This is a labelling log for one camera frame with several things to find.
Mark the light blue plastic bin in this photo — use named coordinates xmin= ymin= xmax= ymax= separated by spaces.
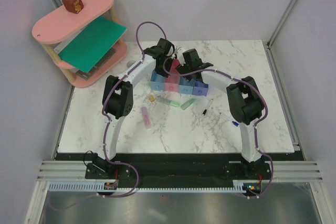
xmin=178 ymin=77 xmax=194 ymax=94

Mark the purple blue plastic bin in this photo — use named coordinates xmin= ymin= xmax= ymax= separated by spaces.
xmin=192 ymin=80 xmax=209 ymax=97

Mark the pink plastic bin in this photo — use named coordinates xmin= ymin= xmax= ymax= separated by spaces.
xmin=164 ymin=59 xmax=180 ymax=93

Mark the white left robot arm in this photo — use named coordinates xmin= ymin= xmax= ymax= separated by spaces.
xmin=85 ymin=38 xmax=175 ymax=179

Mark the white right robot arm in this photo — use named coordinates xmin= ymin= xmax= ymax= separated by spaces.
xmin=174 ymin=48 xmax=268 ymax=179

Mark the light green highlighter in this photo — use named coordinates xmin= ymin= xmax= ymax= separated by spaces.
xmin=180 ymin=98 xmax=197 ymax=111

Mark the small yellow eraser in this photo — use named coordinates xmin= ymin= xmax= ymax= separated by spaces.
xmin=149 ymin=95 xmax=155 ymax=102

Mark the pink highlighter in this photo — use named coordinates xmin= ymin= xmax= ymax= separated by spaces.
xmin=141 ymin=106 xmax=151 ymax=129

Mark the pink two-tier shelf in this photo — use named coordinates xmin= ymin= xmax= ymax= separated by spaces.
xmin=31 ymin=0 xmax=128 ymax=88

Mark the blue capped white marker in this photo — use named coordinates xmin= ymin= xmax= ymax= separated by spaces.
xmin=220 ymin=113 xmax=239 ymax=127

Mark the green board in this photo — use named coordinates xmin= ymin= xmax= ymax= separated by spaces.
xmin=58 ymin=17 xmax=127 ymax=72

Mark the brown wooden cube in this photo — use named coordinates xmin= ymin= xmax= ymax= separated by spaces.
xmin=62 ymin=0 xmax=84 ymax=14

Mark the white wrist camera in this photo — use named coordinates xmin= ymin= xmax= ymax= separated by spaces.
xmin=174 ymin=47 xmax=185 ymax=58

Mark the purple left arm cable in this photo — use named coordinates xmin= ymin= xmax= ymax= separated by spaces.
xmin=48 ymin=22 xmax=169 ymax=211

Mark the aluminium frame rail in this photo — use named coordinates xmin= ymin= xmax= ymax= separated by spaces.
xmin=263 ymin=0 xmax=311 ymax=161

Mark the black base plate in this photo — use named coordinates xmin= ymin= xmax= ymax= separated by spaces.
xmin=56 ymin=152 xmax=307 ymax=188

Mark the white slotted cable duct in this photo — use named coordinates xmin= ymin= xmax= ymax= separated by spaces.
xmin=48 ymin=182 xmax=257 ymax=194

